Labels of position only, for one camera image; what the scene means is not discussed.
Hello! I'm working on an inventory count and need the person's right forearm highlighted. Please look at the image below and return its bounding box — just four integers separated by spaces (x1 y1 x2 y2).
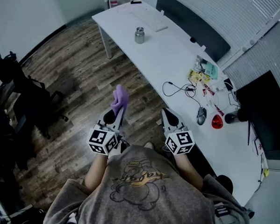
173 152 205 194

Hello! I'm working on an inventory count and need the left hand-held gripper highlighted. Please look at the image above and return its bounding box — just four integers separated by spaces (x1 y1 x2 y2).
85 106 128 157

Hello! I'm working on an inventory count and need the person's grey printed t-shirt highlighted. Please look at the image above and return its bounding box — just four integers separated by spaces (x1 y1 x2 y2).
38 140 251 224

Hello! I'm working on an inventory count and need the red sachet strip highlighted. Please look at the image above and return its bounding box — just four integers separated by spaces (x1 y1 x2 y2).
202 82 225 117

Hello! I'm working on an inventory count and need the small metal cup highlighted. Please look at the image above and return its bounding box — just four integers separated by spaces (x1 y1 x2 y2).
134 26 146 44

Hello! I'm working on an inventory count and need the red round object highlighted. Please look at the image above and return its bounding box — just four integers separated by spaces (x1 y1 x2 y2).
211 114 224 130

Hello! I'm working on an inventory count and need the black tumbler bottle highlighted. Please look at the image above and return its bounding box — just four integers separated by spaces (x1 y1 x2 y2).
224 108 248 125

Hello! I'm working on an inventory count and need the black office chair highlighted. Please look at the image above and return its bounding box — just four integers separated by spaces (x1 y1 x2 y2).
0 49 71 143
215 173 234 196

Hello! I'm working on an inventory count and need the person's left forearm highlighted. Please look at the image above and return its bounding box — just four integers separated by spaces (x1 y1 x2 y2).
83 152 111 192

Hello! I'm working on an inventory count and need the yellow snack packet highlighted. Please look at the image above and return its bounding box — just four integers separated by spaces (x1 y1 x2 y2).
187 68 211 85

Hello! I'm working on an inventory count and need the dark desk divider panel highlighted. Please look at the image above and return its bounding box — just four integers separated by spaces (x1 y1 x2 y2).
155 0 232 66

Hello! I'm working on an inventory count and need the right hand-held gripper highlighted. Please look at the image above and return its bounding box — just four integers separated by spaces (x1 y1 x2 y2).
161 107 195 156

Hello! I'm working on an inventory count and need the purple cloth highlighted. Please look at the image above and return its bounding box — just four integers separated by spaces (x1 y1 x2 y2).
109 84 131 117

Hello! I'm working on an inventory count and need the black power adapter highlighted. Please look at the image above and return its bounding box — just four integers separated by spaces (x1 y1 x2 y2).
223 78 234 91

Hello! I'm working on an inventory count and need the black cable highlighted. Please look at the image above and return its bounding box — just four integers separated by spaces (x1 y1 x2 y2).
161 79 202 110

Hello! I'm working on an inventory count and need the white cable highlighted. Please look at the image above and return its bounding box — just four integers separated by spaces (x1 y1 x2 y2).
205 76 228 111

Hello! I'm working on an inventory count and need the white keyboard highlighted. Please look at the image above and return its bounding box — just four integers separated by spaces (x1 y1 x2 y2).
131 6 169 34

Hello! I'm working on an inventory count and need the grey computer mouse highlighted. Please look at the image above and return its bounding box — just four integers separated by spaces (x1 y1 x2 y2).
195 106 208 126

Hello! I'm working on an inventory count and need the white desk leg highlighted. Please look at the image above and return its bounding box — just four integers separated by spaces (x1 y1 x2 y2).
98 25 113 60

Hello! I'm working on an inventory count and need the teal package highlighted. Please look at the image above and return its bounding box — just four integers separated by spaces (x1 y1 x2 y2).
204 60 220 80

